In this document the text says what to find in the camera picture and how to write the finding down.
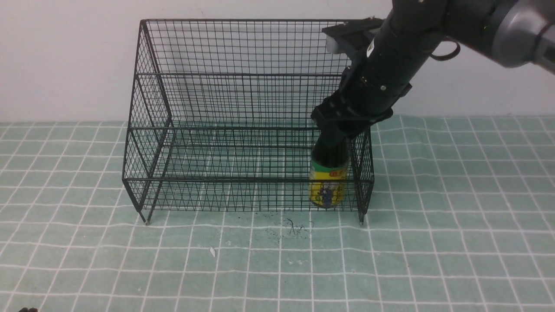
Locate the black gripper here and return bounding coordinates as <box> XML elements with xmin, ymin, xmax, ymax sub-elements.
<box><xmin>311</xmin><ymin>61</ymin><xmax>412</xmax><ymax>150</ymax></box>

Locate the dark seasoning bottle orange cap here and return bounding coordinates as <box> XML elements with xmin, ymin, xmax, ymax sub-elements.
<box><xmin>309</xmin><ymin>140</ymin><xmax>349</xmax><ymax>209</ymax></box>

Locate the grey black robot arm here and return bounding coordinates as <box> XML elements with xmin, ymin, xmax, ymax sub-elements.
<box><xmin>311</xmin><ymin>0</ymin><xmax>555</xmax><ymax>147</ymax></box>

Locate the green checkered tablecloth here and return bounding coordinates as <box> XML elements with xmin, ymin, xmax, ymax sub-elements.
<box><xmin>1</xmin><ymin>116</ymin><xmax>554</xmax><ymax>312</ymax></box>

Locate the black object at bottom edge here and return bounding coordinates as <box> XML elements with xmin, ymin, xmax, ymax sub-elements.
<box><xmin>18</xmin><ymin>307</ymin><xmax>38</xmax><ymax>312</ymax></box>

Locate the black camera box on wrist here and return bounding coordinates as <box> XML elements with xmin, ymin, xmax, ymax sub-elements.
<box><xmin>322</xmin><ymin>17</ymin><xmax>384</xmax><ymax>57</ymax></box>

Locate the black wire mesh shelf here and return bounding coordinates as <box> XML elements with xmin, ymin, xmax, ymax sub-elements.
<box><xmin>122</xmin><ymin>19</ymin><xmax>349</xmax><ymax>225</ymax></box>

